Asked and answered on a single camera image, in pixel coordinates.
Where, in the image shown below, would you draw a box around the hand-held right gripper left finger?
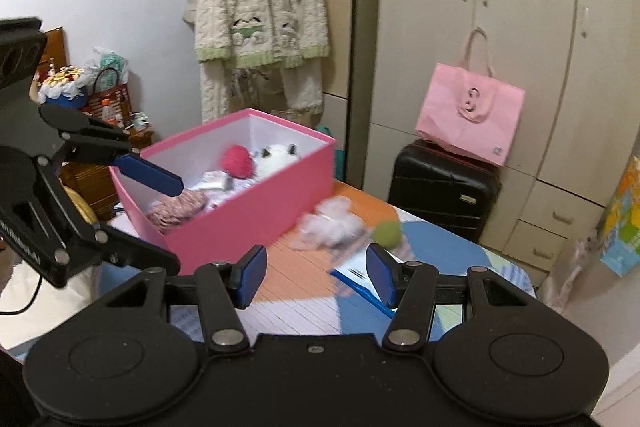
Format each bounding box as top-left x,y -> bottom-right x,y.
102,244 -> 268,354

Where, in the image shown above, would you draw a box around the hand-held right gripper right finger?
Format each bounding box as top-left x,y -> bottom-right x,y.
366,243 -> 538,353

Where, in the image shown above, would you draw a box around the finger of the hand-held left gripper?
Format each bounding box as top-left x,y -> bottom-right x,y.
39,103 -> 184,196
95,227 -> 182,275

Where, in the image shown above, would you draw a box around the blue wet wipes pack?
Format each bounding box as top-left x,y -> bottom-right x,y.
330,252 -> 401,320

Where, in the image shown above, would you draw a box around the pink floral cloth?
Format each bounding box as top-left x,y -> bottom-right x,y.
145,188 -> 210,235

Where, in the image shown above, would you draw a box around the pink cardboard box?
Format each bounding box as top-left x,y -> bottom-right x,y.
109,108 -> 337,275

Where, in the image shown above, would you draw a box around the pink strawberry plush toy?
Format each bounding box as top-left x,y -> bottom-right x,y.
221,144 -> 257,179

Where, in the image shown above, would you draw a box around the small green soft ball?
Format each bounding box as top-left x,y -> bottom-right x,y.
370,219 -> 405,253

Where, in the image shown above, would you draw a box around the wooden nightstand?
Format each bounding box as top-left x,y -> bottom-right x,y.
60,127 -> 156,220

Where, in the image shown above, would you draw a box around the patchwork blanket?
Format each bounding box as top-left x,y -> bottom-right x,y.
90,179 -> 538,350

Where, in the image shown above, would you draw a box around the yellow cushion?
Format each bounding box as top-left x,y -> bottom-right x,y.
65,186 -> 100,225

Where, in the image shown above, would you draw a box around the crumpled pale plastic bag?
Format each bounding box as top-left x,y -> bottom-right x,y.
290,197 -> 371,253

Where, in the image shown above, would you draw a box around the black suitcase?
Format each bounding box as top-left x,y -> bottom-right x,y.
387,139 -> 502,244

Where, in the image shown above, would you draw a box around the white plastic bag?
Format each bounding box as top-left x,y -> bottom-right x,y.
82,47 -> 130,92

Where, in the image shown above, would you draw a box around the white plush toy black ears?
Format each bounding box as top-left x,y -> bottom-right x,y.
252,143 -> 301,180

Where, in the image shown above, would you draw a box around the teal bag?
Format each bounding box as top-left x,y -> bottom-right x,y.
316,126 -> 346,182

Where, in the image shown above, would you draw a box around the flower bouquet in blue wrap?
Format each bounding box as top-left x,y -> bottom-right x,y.
37,64 -> 91,110

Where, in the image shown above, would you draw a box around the wooden headboard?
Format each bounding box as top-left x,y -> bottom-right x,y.
35,27 -> 68,80

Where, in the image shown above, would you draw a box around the pink tote bag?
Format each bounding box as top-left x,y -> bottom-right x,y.
415,27 -> 526,166

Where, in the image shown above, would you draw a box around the white fleece pants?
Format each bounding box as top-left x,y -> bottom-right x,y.
199,57 -> 326,125

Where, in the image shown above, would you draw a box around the pale pink hanging cloth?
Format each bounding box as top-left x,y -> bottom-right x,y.
545,237 -> 601,308

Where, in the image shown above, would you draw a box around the brown gift bag black handle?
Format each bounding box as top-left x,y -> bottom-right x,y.
87,68 -> 133,128

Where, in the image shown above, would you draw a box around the black cable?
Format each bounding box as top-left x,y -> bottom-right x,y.
0,274 -> 43,315

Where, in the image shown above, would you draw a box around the colourful wall poster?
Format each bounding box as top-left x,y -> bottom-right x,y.
600,157 -> 640,278

